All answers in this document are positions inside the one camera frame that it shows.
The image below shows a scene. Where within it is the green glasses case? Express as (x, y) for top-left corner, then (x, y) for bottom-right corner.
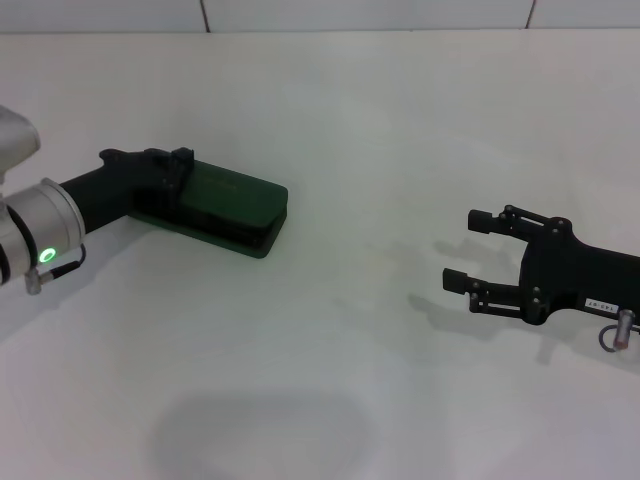
(130, 159), (290, 261)

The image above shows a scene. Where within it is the right arm connector cable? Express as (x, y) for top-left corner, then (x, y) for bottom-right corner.
(598, 308), (640, 352)

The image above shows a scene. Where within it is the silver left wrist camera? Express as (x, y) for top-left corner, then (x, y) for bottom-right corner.
(0, 105), (41, 186)

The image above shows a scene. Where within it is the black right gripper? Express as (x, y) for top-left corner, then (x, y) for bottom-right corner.
(442, 203), (640, 328)

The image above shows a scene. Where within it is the arm connector cable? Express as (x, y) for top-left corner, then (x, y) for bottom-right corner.
(598, 308), (640, 352)
(24, 243), (89, 296)

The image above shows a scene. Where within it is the left arm connector cable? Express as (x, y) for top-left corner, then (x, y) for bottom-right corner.
(24, 243), (89, 296)

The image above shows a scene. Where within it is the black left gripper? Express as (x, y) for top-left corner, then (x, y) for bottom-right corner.
(58, 146), (196, 236)

